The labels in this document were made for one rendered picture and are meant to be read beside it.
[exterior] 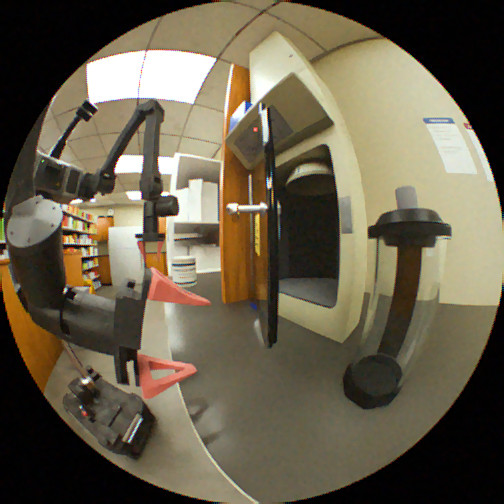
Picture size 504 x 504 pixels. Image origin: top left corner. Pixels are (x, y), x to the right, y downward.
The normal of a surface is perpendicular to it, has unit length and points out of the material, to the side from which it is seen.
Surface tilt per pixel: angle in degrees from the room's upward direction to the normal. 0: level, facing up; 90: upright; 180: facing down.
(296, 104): 135
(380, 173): 90
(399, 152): 90
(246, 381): 0
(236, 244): 90
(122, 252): 90
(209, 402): 0
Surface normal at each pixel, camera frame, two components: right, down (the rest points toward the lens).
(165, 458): -0.02, -1.00
